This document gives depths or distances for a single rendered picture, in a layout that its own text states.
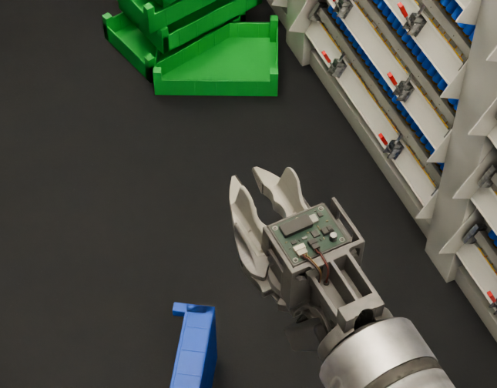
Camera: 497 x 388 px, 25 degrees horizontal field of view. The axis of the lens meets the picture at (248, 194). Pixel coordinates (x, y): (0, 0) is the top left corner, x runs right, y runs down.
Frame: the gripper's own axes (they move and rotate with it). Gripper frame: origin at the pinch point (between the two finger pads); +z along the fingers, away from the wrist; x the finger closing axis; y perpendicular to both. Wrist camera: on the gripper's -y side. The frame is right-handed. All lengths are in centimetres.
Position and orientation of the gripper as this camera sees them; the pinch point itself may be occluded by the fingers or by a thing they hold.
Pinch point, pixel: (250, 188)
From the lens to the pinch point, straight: 105.8
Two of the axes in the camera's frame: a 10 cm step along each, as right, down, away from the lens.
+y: 0.2, -5.8, -8.1
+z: -4.6, -7.2, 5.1
